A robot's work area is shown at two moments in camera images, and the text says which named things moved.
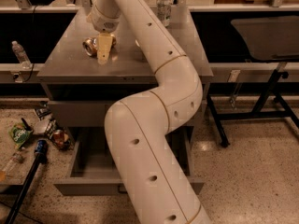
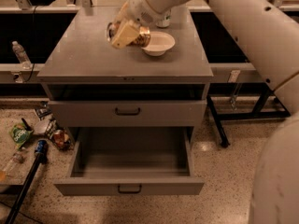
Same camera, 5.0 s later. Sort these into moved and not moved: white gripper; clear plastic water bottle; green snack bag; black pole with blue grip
Moved: white gripper
Not moved: green snack bag; clear plastic water bottle; black pole with blue grip
